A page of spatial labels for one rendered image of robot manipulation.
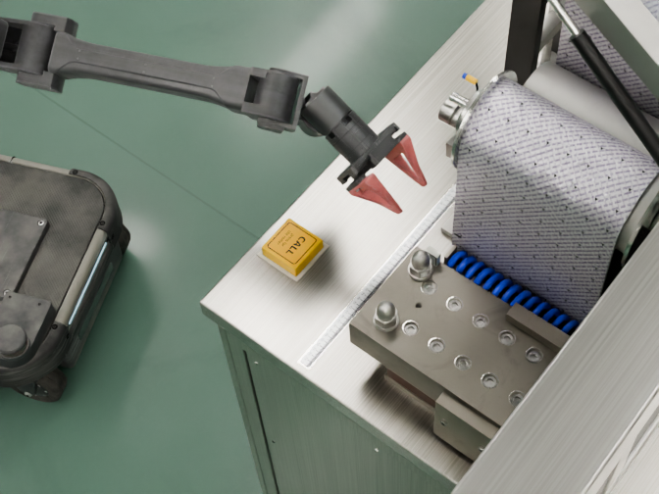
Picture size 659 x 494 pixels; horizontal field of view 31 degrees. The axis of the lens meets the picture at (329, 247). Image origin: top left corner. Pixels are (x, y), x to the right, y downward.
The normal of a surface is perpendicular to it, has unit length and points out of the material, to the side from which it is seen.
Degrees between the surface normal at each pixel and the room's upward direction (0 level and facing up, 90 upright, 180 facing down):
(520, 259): 90
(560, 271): 90
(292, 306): 0
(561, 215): 90
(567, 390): 0
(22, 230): 0
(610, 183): 28
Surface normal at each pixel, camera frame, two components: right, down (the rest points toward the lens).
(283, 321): -0.04, -0.52
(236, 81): -0.22, -0.10
